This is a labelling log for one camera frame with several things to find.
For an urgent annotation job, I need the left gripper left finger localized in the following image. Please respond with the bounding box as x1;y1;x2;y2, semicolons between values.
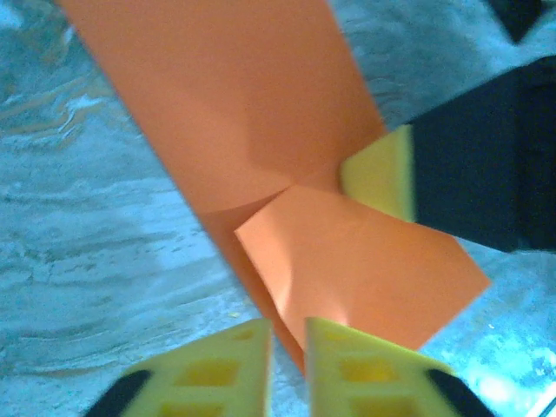
84;318;274;417

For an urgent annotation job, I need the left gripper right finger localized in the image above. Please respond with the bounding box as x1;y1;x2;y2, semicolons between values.
303;315;497;417

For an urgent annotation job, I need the orange paper sheet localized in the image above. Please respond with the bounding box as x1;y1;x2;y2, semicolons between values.
54;0;493;377

